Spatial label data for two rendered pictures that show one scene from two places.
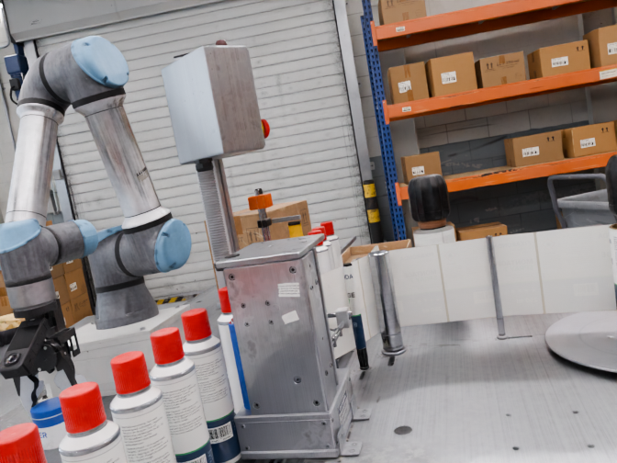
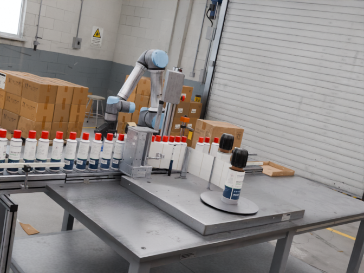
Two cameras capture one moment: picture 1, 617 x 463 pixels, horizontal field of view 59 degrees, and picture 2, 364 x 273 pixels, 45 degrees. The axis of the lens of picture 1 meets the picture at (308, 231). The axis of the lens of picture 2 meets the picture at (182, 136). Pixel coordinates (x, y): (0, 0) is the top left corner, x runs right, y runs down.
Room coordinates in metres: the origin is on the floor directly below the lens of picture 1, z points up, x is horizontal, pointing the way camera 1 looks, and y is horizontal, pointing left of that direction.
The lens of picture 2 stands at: (-1.23, -1.35, 1.56)
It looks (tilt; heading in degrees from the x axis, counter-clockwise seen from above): 10 degrees down; 31
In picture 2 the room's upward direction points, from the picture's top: 11 degrees clockwise
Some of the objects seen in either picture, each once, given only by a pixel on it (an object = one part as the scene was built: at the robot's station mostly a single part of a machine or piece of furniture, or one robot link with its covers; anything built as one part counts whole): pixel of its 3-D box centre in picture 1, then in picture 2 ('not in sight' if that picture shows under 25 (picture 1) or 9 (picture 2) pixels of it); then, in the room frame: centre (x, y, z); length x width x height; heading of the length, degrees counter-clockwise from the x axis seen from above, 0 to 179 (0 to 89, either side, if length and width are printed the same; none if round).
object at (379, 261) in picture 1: (386, 302); (185, 162); (0.96, -0.12, 0.97); 0.05 x 0.05 x 0.19
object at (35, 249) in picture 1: (23, 251); (112, 105); (0.97, 0.51, 1.18); 0.09 x 0.08 x 0.11; 156
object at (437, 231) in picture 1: (435, 244); (222, 157); (1.15, -0.26, 1.03); 0.09 x 0.09 x 0.30
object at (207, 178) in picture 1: (213, 215); (158, 117); (1.02, 0.17, 1.18); 0.04 x 0.04 x 0.21
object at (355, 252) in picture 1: (375, 254); (270, 168); (2.11, -0.24, 0.85); 0.30 x 0.26 x 0.04; 164
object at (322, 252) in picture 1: (321, 273); (198, 152); (1.29, -0.01, 0.98); 0.05 x 0.05 x 0.20
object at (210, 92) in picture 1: (213, 107); (173, 86); (1.07, 0.14, 1.38); 0.17 x 0.10 x 0.19; 39
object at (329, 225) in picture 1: (332, 259); (213, 151); (1.44, -0.05, 0.98); 0.05 x 0.05 x 0.20
